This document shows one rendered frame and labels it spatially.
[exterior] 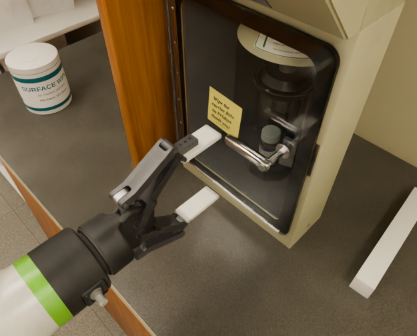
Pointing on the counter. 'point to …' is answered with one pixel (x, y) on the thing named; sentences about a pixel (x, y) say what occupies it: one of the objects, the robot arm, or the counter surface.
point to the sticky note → (224, 113)
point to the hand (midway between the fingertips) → (207, 168)
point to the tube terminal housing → (355, 75)
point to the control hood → (325, 14)
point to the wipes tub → (39, 77)
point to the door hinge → (171, 69)
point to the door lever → (264, 164)
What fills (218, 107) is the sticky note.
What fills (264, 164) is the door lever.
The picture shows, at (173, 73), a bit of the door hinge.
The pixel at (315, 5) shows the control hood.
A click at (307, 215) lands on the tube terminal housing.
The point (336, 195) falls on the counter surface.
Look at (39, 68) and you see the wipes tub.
